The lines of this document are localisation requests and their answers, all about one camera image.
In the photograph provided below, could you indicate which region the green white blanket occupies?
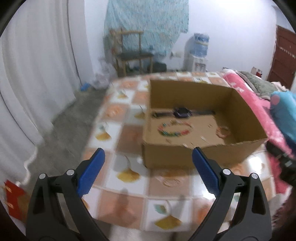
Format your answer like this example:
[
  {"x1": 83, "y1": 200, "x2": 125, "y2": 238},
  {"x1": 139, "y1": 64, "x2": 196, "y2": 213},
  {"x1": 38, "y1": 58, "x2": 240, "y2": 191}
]
[{"x1": 236, "y1": 71, "x2": 288, "y2": 101}]

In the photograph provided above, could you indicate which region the blue plush toy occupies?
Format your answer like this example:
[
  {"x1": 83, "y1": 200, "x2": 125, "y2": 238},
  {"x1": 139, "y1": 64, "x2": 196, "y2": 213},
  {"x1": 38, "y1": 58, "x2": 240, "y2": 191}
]
[{"x1": 270, "y1": 91, "x2": 295, "y2": 146}]

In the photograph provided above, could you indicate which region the brown wooden door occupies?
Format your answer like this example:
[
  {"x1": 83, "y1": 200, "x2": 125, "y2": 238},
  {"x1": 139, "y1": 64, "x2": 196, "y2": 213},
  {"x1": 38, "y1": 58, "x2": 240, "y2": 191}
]
[{"x1": 267, "y1": 26, "x2": 295, "y2": 89}]

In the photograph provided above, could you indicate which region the pink bead bracelet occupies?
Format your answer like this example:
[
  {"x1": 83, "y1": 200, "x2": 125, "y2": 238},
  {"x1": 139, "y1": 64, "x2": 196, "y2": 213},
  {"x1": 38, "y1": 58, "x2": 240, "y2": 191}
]
[{"x1": 215, "y1": 126, "x2": 232, "y2": 139}]

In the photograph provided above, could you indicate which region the teal patterned cloth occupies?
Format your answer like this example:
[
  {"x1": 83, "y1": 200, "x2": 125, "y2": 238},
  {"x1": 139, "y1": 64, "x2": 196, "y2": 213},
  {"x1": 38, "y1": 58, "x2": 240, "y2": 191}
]
[{"x1": 104, "y1": 0, "x2": 189, "y2": 56}]

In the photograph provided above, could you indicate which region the brown cardboard box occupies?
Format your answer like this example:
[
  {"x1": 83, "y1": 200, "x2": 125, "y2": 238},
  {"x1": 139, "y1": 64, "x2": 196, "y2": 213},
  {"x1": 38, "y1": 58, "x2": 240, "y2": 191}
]
[{"x1": 142, "y1": 80, "x2": 267, "y2": 169}]

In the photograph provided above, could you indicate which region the colourful bead bracelet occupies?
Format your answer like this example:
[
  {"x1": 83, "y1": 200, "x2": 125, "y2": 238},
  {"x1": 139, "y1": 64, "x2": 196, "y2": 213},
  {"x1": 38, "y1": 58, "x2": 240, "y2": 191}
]
[{"x1": 157, "y1": 121, "x2": 194, "y2": 137}]

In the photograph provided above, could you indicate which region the wooden chair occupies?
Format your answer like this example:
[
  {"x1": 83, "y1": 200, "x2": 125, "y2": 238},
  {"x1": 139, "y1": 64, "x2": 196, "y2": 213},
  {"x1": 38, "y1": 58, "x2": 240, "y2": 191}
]
[{"x1": 109, "y1": 28, "x2": 154, "y2": 77}]

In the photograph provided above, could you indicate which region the white curtain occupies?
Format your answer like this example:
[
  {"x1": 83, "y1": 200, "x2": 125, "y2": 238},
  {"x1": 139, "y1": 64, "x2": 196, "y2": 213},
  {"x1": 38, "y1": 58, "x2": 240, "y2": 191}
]
[{"x1": 1, "y1": 1, "x2": 82, "y2": 183}]

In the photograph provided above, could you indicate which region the pink floral blanket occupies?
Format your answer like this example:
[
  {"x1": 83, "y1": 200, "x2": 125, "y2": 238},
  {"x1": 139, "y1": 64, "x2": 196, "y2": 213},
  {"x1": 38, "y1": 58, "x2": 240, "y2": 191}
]
[{"x1": 222, "y1": 68, "x2": 295, "y2": 195}]

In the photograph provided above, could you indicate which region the water dispenser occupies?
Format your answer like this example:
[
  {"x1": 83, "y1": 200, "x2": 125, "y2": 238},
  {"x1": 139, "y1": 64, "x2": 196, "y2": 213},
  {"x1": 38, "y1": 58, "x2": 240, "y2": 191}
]
[{"x1": 183, "y1": 33, "x2": 210, "y2": 72}]

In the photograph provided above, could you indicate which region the patterned tablecloth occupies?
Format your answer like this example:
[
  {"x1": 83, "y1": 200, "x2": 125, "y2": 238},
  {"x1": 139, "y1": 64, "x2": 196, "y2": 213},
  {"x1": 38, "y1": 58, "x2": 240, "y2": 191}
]
[{"x1": 82, "y1": 73, "x2": 276, "y2": 232}]

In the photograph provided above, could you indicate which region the purple kids smartwatch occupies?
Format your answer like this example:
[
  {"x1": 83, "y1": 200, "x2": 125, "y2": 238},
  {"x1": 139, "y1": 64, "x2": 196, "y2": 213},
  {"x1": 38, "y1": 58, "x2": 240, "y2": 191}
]
[{"x1": 151, "y1": 108, "x2": 216, "y2": 118}]

